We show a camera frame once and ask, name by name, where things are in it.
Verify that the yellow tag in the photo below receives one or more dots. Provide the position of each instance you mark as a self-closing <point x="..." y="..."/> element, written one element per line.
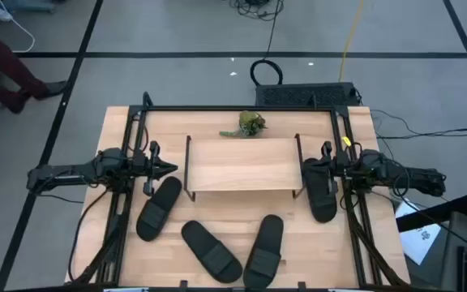
<point x="346" y="141"/>

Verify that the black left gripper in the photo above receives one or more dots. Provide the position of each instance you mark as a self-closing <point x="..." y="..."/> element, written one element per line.
<point x="151" y="162"/>

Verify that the wooden shelf with metal legs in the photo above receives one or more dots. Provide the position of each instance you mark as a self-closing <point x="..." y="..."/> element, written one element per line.
<point x="241" y="166"/>

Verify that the black computer case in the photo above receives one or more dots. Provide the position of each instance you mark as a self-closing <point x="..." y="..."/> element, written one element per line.
<point x="298" y="95"/>

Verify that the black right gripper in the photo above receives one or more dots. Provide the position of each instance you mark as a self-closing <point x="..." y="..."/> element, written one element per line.
<point x="341" y="164"/>

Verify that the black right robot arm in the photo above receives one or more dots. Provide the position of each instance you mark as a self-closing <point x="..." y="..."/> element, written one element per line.
<point x="412" y="180"/>

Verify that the white paper sheet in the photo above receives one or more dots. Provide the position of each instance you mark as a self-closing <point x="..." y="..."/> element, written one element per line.
<point x="420" y="239"/>

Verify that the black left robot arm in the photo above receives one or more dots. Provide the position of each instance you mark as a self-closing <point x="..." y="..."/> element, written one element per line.
<point x="67" y="172"/>

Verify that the black rubber slide sandal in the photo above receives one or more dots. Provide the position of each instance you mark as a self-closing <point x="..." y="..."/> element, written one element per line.
<point x="320" y="198"/>
<point x="158" y="211"/>
<point x="211" y="251"/>
<point x="264" y="253"/>

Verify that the person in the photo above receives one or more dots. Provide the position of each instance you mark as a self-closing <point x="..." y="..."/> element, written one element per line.
<point x="2" y="61"/>

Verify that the black aluminium frame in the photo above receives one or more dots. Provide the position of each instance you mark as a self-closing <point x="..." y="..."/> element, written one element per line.
<point x="237" y="108"/>

